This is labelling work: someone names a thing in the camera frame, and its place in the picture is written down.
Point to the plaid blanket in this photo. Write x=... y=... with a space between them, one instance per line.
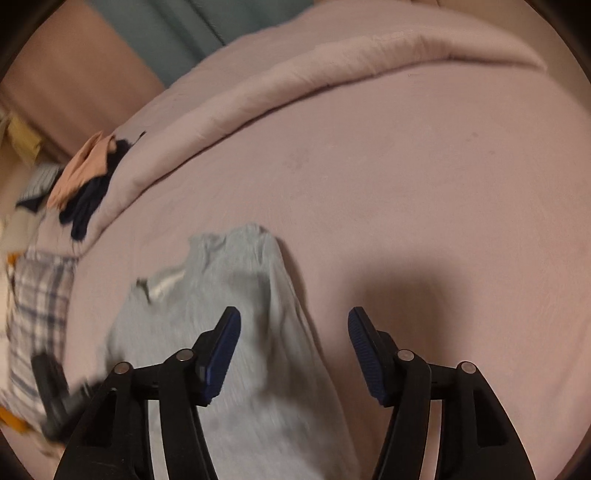
x=39 y=314

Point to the yellow cloth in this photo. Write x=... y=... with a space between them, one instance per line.
x=25 y=138

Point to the pink duvet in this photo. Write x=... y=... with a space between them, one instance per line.
x=323 y=69

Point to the peach garment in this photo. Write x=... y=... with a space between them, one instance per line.
x=81 y=168

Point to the navy garment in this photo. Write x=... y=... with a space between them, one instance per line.
x=90 y=203

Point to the striped grey cloth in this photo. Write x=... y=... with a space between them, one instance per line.
x=41 y=182

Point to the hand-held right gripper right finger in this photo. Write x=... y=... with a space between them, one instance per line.
x=364 y=353

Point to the orange cloth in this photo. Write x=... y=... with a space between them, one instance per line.
x=10 y=420

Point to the teal curtain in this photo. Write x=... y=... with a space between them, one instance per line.
x=175 y=32

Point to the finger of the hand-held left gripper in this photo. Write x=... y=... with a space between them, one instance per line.
x=53 y=392

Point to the grey pants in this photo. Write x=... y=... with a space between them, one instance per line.
x=258 y=286

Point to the beige curtain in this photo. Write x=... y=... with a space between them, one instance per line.
x=78 y=83

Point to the bed with pink sheet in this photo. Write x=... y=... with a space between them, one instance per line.
x=415 y=221

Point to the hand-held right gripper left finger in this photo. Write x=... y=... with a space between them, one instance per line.
x=221 y=353

